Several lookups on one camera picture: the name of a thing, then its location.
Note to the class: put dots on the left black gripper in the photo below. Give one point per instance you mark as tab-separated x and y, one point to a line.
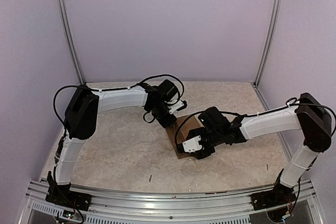
167	123

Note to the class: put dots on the front aluminium rail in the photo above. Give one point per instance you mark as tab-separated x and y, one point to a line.
112	206

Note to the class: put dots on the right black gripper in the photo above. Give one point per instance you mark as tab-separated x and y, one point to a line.
200	155

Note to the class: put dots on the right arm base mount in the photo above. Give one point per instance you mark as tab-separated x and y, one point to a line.
272	198

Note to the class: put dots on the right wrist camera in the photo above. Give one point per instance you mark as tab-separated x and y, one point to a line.
190	146

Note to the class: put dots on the left aluminium frame post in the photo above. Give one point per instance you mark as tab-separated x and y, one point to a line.
70	41

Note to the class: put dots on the brown cardboard box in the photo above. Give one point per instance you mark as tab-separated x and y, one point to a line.
191	124

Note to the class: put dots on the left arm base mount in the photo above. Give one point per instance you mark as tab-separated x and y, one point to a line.
71	199

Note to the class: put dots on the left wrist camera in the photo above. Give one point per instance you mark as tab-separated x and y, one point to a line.
178	106

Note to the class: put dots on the aluminium frame post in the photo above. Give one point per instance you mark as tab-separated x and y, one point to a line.
70	41
268	42

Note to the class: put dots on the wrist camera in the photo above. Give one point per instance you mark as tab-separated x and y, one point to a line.
190	146
178	106

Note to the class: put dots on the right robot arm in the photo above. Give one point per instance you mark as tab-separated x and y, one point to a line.
306	114

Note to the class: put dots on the right aluminium frame post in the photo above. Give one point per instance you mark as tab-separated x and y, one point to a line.
268	42

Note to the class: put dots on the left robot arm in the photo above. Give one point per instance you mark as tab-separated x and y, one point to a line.
81	114

